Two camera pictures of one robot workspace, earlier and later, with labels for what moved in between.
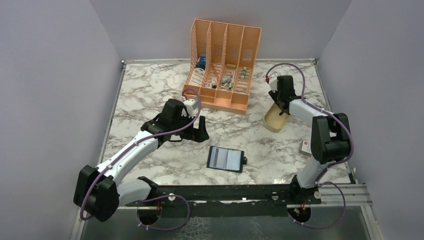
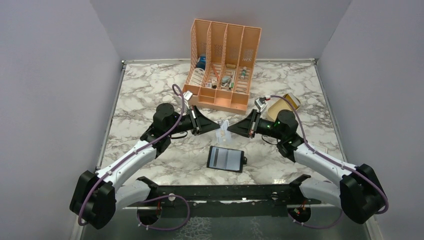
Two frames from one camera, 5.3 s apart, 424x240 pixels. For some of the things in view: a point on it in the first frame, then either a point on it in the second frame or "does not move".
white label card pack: x=197 y=77 does not move
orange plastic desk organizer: x=221 y=61 does not move
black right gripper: x=274 y=95 to x=248 y=126
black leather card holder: x=226 y=159 does not move
